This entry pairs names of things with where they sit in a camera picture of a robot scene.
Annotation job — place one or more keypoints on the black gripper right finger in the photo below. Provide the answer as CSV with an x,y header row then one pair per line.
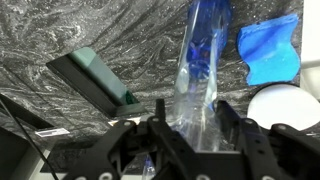
x,y
266,153

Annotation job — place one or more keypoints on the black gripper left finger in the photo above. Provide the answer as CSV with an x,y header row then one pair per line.
x,y
133,146

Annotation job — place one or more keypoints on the clear blue dish soap bottle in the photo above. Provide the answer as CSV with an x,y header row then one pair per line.
x,y
196,66

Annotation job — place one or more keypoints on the long white label strip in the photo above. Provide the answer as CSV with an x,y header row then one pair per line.
x,y
115,122

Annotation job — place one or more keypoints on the white ceramic bowl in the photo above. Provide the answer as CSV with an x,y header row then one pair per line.
x,y
283,106

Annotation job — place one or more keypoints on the small white label sticker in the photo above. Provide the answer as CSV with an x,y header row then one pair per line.
x,y
51,132

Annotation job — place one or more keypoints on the blue sponge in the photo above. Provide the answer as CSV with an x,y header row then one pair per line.
x,y
270,53

